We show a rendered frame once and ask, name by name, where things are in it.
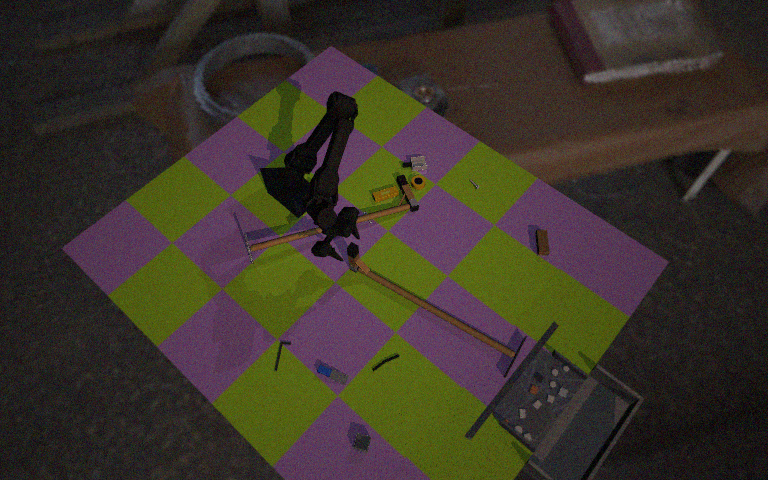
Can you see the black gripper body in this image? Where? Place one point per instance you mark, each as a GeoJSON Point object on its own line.
{"type": "Point", "coordinates": [323, 248]}

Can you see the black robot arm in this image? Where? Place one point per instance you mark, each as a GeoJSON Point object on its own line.
{"type": "Point", "coordinates": [324, 184]}

